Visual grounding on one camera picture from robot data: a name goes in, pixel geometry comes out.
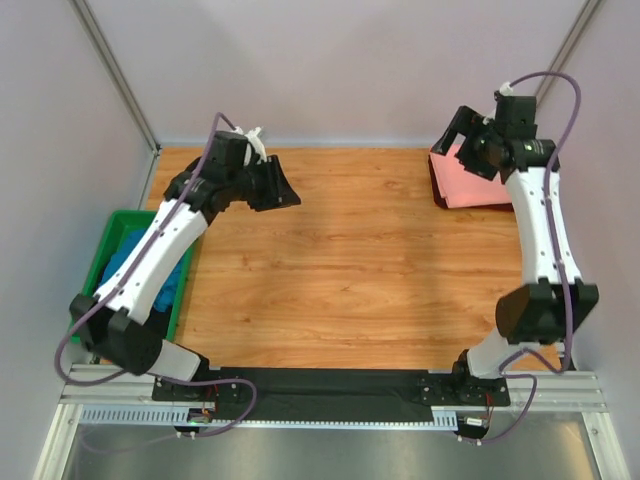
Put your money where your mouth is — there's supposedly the pink t-shirt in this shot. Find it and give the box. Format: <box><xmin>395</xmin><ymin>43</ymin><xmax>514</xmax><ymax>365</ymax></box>
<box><xmin>428</xmin><ymin>143</ymin><xmax>514</xmax><ymax>209</ymax></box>

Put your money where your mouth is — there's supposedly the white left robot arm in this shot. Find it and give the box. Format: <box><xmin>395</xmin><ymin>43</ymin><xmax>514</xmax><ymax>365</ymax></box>
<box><xmin>70</xmin><ymin>127</ymin><xmax>301</xmax><ymax>383</ymax></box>

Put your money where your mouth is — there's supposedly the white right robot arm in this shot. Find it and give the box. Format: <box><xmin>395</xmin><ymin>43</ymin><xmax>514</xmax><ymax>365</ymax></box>
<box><xmin>432</xmin><ymin>93</ymin><xmax>599</xmax><ymax>379</ymax></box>

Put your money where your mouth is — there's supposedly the folded maroon t-shirt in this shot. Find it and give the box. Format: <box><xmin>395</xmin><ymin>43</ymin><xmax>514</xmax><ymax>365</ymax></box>
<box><xmin>428</xmin><ymin>152</ymin><xmax>516</xmax><ymax>214</ymax></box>

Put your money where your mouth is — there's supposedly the green plastic bin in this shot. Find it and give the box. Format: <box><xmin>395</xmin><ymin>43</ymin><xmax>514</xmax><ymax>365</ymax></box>
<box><xmin>81</xmin><ymin>210</ymin><xmax>197</xmax><ymax>341</ymax></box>

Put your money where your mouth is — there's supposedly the blue t-shirt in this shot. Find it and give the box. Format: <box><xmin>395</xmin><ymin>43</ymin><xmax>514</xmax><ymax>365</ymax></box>
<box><xmin>97</xmin><ymin>229</ymin><xmax>184</xmax><ymax>313</ymax></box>

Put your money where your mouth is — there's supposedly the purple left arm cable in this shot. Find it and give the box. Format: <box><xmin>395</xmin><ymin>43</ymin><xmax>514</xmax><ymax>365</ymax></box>
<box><xmin>53</xmin><ymin>112</ymin><xmax>261</xmax><ymax>455</ymax></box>

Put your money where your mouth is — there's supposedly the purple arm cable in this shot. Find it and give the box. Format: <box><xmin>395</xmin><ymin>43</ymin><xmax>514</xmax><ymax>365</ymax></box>
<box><xmin>53</xmin><ymin>112</ymin><xmax>261</xmax><ymax>455</ymax></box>
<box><xmin>457</xmin><ymin>72</ymin><xmax>584</xmax><ymax>448</ymax></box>

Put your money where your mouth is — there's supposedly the right aluminium frame post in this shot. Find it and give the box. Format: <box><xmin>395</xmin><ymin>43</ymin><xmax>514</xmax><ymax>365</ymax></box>
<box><xmin>535</xmin><ymin>0</ymin><xmax>607</xmax><ymax>106</ymax></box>

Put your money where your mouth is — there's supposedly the aluminium frame post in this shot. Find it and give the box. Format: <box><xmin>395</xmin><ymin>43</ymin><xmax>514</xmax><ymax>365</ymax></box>
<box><xmin>69</xmin><ymin>0</ymin><xmax>161</xmax><ymax>154</ymax></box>
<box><xmin>535</xmin><ymin>0</ymin><xmax>607</xmax><ymax>106</ymax></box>

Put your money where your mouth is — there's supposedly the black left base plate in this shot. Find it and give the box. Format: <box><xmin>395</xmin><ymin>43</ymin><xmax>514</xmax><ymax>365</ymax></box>
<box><xmin>152</xmin><ymin>369</ymin><xmax>252</xmax><ymax>403</ymax></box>

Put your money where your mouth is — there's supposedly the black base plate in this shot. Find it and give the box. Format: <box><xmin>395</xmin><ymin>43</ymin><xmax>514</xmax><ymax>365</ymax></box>
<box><xmin>152</xmin><ymin>369</ymin><xmax>252</xmax><ymax>403</ymax></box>
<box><xmin>418</xmin><ymin>373</ymin><xmax>511</xmax><ymax>407</ymax></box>

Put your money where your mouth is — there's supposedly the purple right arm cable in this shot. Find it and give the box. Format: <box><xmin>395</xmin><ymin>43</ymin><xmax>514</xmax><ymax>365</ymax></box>
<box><xmin>457</xmin><ymin>72</ymin><xmax>584</xmax><ymax>448</ymax></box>

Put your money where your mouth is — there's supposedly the left aluminium frame post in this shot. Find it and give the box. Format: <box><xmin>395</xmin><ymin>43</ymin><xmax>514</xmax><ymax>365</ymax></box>
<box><xmin>69</xmin><ymin>0</ymin><xmax>161</xmax><ymax>154</ymax></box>

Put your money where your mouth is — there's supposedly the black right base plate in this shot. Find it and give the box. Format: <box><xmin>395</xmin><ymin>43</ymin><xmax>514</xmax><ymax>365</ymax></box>
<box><xmin>418</xmin><ymin>373</ymin><xmax>511</xmax><ymax>407</ymax></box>

